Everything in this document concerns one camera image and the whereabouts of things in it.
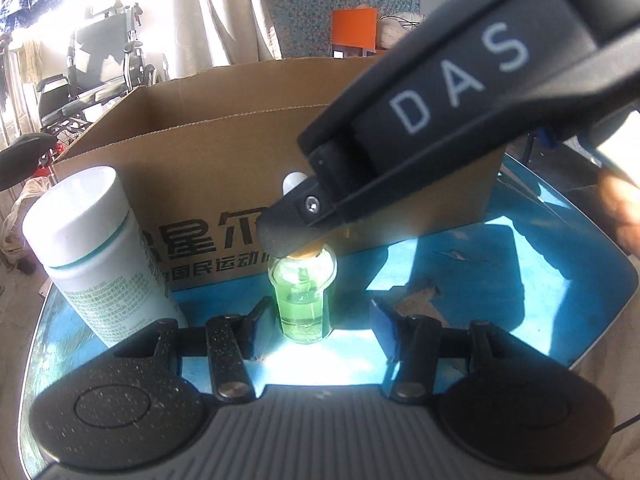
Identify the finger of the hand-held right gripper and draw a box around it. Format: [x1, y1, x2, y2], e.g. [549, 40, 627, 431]
[257, 174, 351, 257]

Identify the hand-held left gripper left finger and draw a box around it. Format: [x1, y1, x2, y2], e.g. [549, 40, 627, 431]
[115, 297, 274, 403]

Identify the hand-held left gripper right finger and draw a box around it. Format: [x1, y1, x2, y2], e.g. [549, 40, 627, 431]
[370, 300, 523, 403]

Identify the green dropper bottle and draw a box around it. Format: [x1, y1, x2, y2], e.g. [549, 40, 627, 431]
[267, 172, 339, 346]

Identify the brown cardboard box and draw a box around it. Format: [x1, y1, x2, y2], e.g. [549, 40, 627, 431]
[50, 56, 506, 293]

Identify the person's right hand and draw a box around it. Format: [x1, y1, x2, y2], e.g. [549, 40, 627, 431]
[597, 167, 640, 253]

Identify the white pillow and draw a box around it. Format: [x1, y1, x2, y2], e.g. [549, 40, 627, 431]
[377, 11, 426, 53]

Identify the orange appliance carton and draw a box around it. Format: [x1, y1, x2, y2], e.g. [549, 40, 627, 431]
[332, 7, 388, 59]

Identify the white capped plastic bottle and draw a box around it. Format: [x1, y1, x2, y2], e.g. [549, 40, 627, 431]
[22, 166, 191, 348]

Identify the beige curtain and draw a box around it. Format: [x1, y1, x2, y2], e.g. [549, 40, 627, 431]
[165, 0, 286, 81]

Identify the black wheelchair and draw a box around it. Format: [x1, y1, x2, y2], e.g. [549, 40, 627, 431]
[37, 4, 170, 133]

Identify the white plastic bag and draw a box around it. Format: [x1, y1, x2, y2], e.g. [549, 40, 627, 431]
[0, 180, 53, 273]

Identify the black padded seat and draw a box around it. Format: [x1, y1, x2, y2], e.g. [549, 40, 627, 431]
[0, 132, 57, 192]

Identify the red metal frame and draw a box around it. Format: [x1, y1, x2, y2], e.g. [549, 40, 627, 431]
[30, 140, 68, 183]

